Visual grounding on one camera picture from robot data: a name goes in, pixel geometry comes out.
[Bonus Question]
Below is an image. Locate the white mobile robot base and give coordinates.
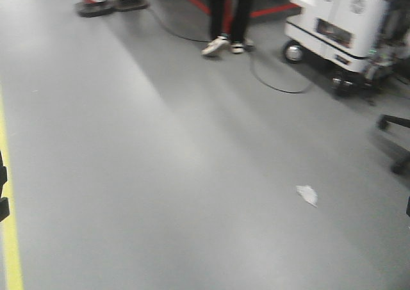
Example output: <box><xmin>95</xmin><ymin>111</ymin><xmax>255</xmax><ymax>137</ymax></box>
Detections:
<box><xmin>283</xmin><ymin>0</ymin><xmax>390</xmax><ymax>96</ymax></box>

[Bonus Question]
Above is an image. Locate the person in black trousers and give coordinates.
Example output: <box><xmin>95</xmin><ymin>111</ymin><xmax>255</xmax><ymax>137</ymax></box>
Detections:
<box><xmin>201</xmin><ymin>0</ymin><xmax>256</xmax><ymax>58</ymax></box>

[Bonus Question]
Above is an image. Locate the crumpled white paper scrap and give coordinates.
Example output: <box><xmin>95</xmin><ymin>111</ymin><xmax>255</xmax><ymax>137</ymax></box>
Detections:
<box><xmin>296</xmin><ymin>185</ymin><xmax>318</xmax><ymax>207</ymax></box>

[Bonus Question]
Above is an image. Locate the black floor cable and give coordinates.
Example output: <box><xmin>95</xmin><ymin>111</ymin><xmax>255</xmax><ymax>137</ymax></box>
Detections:
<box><xmin>145</xmin><ymin>6</ymin><xmax>313</xmax><ymax>95</ymax></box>

